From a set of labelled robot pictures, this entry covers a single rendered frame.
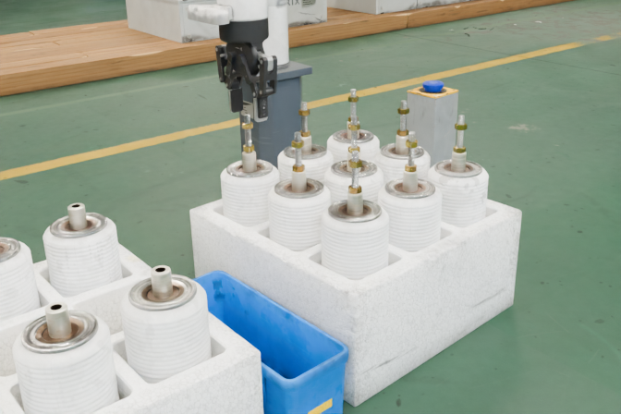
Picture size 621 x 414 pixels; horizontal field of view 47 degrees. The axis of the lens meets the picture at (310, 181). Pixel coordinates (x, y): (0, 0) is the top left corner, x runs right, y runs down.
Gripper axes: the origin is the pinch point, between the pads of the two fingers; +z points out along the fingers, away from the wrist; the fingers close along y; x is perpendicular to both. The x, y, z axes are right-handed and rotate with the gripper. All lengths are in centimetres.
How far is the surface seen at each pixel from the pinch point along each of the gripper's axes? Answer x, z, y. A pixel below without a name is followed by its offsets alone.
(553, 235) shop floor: -62, 36, -17
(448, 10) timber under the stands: -249, 30, 178
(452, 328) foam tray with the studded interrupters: -16.0, 32.2, -30.3
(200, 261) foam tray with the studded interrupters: 8.2, 26.3, 4.9
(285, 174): -6.9, 13.1, 0.4
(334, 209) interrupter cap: 0.4, 10.1, -21.5
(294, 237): 2.7, 16.1, -14.9
